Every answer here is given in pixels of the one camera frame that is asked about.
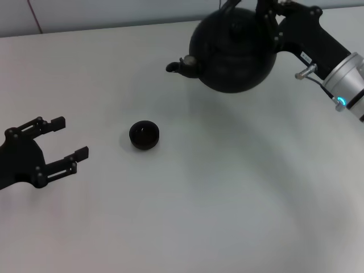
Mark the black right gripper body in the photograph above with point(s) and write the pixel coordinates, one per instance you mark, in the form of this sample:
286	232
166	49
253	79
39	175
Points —
307	34

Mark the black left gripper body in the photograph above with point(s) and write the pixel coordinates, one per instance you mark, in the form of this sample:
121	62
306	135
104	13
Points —
22	162

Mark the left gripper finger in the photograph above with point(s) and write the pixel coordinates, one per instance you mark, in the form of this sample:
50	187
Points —
81	153
58	123

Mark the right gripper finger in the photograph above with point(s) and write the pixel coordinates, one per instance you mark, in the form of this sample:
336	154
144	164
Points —
268	17
288	8

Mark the black round teapot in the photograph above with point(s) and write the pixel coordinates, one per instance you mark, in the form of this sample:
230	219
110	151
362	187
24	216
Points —
236	71

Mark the small black teacup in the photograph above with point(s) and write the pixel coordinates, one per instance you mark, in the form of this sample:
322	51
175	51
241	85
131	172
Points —
144	142

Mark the black teapot lid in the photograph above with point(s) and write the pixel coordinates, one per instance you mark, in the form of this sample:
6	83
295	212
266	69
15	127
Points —
236	28

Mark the silver cylindrical connector plug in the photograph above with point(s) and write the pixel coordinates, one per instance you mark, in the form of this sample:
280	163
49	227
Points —
305	71

